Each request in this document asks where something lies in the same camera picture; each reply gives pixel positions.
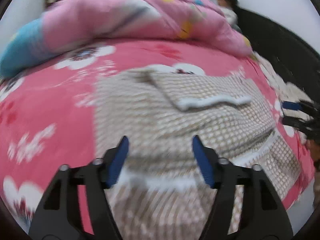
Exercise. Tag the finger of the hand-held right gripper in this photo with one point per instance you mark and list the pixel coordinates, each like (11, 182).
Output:
(291, 105)
(296, 123)

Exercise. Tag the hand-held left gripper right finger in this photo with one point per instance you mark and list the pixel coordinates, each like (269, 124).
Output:
(203, 160)

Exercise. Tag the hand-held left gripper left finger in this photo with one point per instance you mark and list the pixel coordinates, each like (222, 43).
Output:
(120, 160)

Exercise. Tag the beige white checkered coat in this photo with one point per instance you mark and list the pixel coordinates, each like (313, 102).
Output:
(162, 120)

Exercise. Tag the person's right hand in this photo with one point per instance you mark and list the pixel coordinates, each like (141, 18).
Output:
(314, 151)

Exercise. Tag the white fluffy blanket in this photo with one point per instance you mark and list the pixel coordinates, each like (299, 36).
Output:
(277, 80)

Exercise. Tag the black headboard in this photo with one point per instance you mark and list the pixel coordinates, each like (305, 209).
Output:
(282, 45)

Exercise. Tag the pink floral bed sheet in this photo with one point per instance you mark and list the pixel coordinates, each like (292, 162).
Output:
(50, 105)

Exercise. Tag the pink printed quilt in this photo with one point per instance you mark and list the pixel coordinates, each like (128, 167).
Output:
(100, 17)

